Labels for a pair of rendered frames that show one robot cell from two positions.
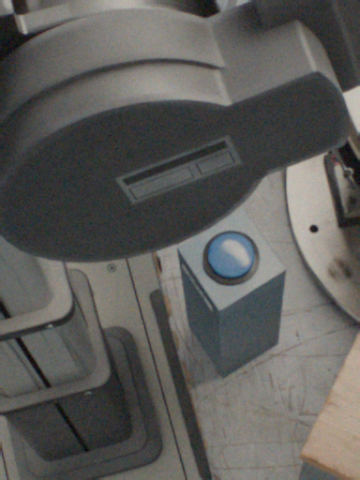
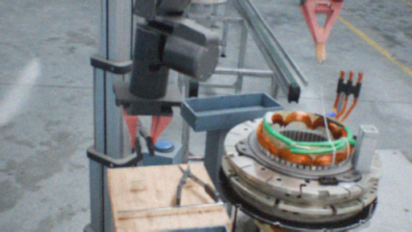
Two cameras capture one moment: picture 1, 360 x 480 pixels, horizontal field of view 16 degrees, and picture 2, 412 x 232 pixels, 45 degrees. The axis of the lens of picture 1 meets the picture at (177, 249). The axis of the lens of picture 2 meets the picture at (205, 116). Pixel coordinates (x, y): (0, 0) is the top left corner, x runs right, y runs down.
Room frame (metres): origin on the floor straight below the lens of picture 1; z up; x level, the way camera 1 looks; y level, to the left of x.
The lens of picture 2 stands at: (-0.36, -0.72, 1.56)
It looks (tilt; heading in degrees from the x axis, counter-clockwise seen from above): 24 degrees down; 38
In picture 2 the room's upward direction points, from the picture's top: 5 degrees clockwise
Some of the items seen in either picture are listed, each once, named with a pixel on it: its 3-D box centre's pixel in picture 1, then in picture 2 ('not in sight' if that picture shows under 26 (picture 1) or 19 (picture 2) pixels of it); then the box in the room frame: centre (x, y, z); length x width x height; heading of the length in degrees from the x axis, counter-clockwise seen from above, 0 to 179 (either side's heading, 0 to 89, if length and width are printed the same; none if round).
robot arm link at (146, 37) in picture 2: not in sight; (157, 43); (0.14, -0.22, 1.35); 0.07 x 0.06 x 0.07; 96
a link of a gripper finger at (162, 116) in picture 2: not in sight; (146, 121); (0.14, -0.20, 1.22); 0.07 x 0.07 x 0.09; 55
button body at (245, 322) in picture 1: (232, 300); (161, 195); (0.35, -0.05, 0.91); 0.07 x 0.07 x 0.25; 24
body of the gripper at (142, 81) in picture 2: not in sight; (149, 80); (0.14, -0.21, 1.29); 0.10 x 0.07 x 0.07; 145
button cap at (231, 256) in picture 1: (231, 255); (163, 144); (0.35, -0.05, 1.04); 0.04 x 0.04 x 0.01
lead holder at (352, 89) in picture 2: not in sight; (348, 87); (0.60, -0.34, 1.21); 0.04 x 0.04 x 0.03; 46
